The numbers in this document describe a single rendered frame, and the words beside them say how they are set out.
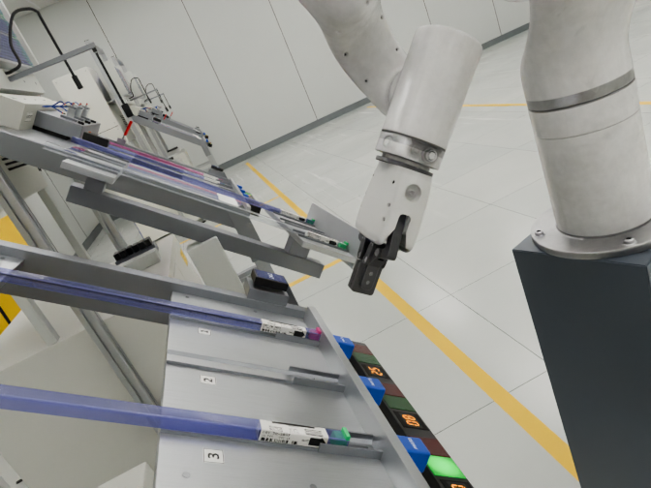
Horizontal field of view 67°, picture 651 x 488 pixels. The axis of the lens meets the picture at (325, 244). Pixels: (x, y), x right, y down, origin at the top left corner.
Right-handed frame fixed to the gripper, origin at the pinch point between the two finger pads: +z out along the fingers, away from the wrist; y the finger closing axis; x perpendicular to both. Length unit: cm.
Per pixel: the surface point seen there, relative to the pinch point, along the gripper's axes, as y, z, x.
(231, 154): 749, 33, -53
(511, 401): 46, 35, -77
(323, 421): -18.5, 10.2, 7.6
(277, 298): 8.0, 8.1, 8.1
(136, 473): 7.9, 38.9, 20.4
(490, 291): 97, 16, -98
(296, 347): -2.6, 10.2, 6.8
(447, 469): -22.1, 11.1, -4.7
